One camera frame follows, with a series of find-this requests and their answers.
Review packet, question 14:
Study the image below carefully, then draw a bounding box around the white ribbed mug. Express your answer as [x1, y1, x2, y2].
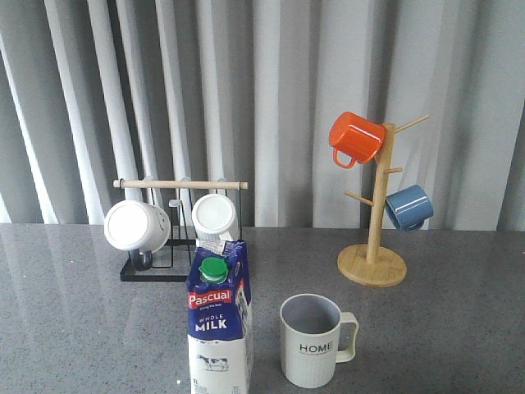
[192, 194, 240, 242]

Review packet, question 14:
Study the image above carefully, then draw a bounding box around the blue Pascual milk carton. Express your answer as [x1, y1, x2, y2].
[186, 241, 253, 393]

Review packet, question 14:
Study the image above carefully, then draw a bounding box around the black wire cup rack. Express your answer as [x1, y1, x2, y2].
[113, 179, 249, 282]

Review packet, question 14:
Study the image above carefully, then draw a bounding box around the orange enamel mug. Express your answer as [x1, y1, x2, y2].
[329, 112, 386, 168]

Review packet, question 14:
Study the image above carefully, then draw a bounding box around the cream HOME cup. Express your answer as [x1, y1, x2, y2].
[280, 293, 359, 389]

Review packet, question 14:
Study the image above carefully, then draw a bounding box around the grey curtain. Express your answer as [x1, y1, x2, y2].
[1, 1, 524, 231]

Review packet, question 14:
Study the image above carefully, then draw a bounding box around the blue enamel mug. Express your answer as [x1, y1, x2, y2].
[385, 185, 434, 232]

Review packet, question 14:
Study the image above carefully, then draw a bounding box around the white mug black handle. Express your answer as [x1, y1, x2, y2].
[104, 200, 171, 271]

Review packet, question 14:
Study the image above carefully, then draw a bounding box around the wooden mug tree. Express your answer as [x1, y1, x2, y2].
[337, 115, 429, 287]

